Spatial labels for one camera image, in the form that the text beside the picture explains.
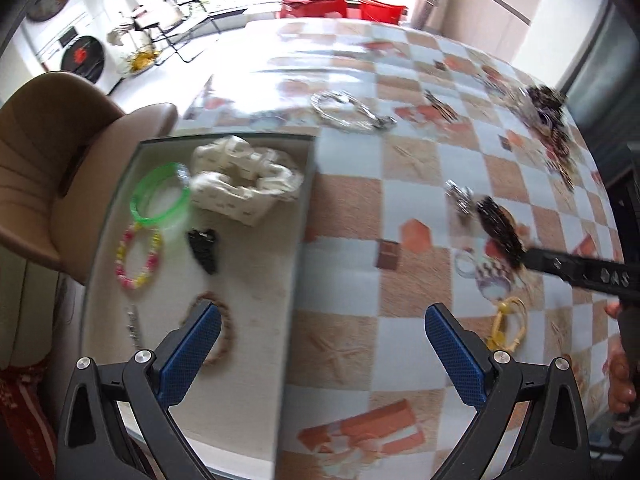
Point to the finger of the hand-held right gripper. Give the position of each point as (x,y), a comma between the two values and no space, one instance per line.
(555,265)

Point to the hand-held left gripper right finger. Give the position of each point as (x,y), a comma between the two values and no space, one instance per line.
(455,355)

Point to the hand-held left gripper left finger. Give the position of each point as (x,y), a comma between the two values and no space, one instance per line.
(190,355)

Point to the silver snap hair clip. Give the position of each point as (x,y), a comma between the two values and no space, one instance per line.
(134,327)

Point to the black rhinestone hair clip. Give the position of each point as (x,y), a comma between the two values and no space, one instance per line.
(500,230)

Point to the grey shallow box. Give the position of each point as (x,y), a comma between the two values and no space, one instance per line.
(250,280)

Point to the small black claw clip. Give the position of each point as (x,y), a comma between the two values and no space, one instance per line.
(204,250)

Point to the cream polka dot scrunchie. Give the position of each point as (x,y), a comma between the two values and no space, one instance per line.
(225,185)

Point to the person's right hand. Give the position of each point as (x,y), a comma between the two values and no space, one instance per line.
(620,380)

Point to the gold hair clip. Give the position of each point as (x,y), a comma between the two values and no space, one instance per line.
(564,175)

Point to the silver rhinestone hair clip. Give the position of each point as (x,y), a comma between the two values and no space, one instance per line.
(460,197)

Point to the checkered printed tablecloth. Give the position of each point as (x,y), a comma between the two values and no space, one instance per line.
(350,285)

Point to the leopard print scrunchie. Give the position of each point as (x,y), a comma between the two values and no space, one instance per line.
(545,97)

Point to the red patterned cloth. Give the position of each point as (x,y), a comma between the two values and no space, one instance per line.
(22,420)

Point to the dark slim hair clip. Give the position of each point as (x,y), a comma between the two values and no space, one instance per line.
(440,105)

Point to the grey folding door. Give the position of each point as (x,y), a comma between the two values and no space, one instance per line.
(595,45)

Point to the brown leather chair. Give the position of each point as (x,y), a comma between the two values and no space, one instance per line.
(50,160)

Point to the white cabinet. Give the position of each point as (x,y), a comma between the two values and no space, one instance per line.
(495,5)

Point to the yellow basket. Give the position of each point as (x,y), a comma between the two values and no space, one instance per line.
(141,59)

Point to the red bucket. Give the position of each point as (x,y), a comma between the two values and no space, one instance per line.
(382,10)

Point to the folding chair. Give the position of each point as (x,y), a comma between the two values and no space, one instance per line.
(170,20)

